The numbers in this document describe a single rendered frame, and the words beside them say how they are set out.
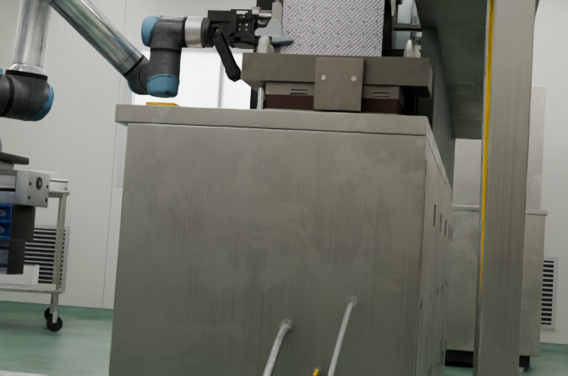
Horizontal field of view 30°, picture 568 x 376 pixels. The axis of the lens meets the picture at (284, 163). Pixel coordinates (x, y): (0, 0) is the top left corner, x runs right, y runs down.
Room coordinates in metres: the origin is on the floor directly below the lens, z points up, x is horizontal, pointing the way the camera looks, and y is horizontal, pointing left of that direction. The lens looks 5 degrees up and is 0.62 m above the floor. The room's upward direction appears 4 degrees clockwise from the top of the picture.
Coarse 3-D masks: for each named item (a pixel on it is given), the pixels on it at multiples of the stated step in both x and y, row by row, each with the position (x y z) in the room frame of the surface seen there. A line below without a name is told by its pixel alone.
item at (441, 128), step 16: (432, 32) 2.39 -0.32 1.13; (432, 48) 2.39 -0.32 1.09; (432, 64) 2.39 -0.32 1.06; (432, 80) 2.39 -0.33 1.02; (432, 96) 2.39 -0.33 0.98; (448, 96) 3.36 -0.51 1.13; (432, 112) 2.39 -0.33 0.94; (448, 112) 3.44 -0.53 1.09; (432, 128) 2.39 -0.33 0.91; (448, 128) 3.53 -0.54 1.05; (448, 144) 3.62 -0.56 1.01; (448, 160) 3.71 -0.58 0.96; (448, 176) 3.81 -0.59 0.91
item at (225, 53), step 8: (216, 40) 2.44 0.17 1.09; (224, 40) 2.45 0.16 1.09; (216, 48) 2.44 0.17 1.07; (224, 48) 2.44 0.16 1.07; (224, 56) 2.44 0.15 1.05; (232, 56) 2.47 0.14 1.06; (224, 64) 2.44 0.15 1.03; (232, 64) 2.44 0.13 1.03; (232, 72) 2.44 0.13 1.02; (240, 72) 2.45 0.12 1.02; (232, 80) 2.45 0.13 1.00
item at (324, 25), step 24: (288, 0) 2.44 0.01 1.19; (312, 0) 2.43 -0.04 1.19; (336, 0) 2.41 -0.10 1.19; (360, 0) 2.40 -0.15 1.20; (384, 0) 2.39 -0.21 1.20; (288, 24) 2.43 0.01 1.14; (312, 24) 2.42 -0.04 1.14; (336, 24) 2.41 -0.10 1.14; (360, 24) 2.40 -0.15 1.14; (288, 48) 2.43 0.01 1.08; (312, 48) 2.42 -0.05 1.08; (336, 48) 2.41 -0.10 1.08; (360, 48) 2.40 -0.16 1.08
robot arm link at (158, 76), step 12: (156, 48) 2.46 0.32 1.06; (168, 48) 2.46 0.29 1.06; (156, 60) 2.46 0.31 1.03; (168, 60) 2.46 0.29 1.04; (180, 60) 2.48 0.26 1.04; (144, 72) 2.51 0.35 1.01; (156, 72) 2.46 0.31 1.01; (168, 72) 2.46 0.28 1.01; (144, 84) 2.53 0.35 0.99; (156, 84) 2.46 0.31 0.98; (168, 84) 2.46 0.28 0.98; (156, 96) 2.50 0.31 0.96; (168, 96) 2.49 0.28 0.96
